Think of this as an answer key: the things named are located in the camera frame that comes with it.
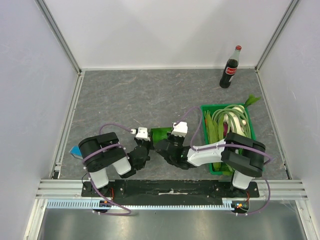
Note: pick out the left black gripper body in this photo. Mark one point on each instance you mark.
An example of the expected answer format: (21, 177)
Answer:
(149, 144)

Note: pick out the blue small box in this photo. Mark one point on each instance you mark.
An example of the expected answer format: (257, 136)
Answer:
(75, 152)

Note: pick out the grey cable duct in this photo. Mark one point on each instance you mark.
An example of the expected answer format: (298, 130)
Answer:
(90, 204)

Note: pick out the purple onion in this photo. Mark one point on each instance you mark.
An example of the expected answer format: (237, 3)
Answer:
(225, 128)

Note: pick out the cola glass bottle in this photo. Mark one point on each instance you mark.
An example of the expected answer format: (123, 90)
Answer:
(230, 68)

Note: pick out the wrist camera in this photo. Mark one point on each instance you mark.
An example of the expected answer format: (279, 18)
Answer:
(179, 129)
(141, 133)

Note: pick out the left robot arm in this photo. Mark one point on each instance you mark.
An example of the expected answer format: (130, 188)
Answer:
(101, 151)

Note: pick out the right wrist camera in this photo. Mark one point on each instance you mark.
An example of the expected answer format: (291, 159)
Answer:
(179, 129)

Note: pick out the green long beans bundle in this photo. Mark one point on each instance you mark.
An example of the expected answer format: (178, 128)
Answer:
(237, 119)

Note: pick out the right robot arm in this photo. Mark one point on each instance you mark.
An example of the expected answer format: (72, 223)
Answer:
(245, 155)

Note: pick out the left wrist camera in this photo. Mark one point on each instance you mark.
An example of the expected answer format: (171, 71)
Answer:
(141, 133)

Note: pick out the green paper box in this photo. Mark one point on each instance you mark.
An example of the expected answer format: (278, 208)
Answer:
(160, 133)

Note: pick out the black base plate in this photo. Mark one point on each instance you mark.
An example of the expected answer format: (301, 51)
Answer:
(175, 192)

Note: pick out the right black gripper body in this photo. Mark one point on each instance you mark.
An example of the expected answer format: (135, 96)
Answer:
(169, 139)

